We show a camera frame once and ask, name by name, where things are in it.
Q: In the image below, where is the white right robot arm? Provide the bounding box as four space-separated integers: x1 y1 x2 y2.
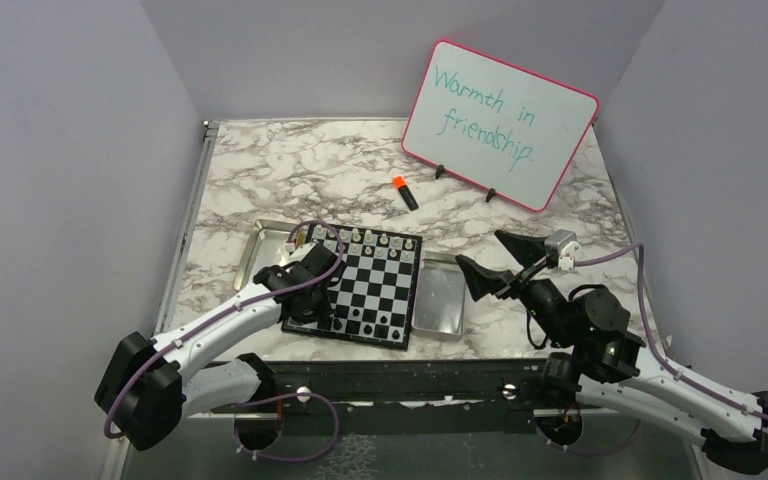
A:
455 230 768 475

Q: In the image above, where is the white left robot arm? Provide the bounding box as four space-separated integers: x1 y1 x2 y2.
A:
94 243 343 450

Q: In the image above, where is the black mounting base rail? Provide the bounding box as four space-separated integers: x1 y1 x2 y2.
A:
211 358 584 439

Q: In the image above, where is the aluminium side rail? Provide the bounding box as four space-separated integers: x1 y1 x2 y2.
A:
154 120 221 333

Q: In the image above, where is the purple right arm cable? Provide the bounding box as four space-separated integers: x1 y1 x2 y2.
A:
556 242 768 458

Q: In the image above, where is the orange black highlighter marker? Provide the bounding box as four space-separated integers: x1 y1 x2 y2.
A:
393 176 419 211

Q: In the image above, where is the black white chess board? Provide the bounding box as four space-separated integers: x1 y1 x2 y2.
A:
281 225 423 351

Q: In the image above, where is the gold tin box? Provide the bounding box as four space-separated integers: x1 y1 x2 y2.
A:
233 219 295 291

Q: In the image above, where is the silver tin lid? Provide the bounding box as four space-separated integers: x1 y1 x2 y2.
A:
412 251 467 342

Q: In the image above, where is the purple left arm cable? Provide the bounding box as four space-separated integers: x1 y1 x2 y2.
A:
102 220 347 464

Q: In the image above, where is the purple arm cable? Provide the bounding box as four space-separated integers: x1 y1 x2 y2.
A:
102 220 347 464
556 242 768 458

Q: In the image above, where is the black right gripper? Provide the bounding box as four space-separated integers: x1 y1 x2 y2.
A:
455 228 574 347

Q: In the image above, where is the pink framed whiteboard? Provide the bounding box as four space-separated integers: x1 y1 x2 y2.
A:
401 39 600 212

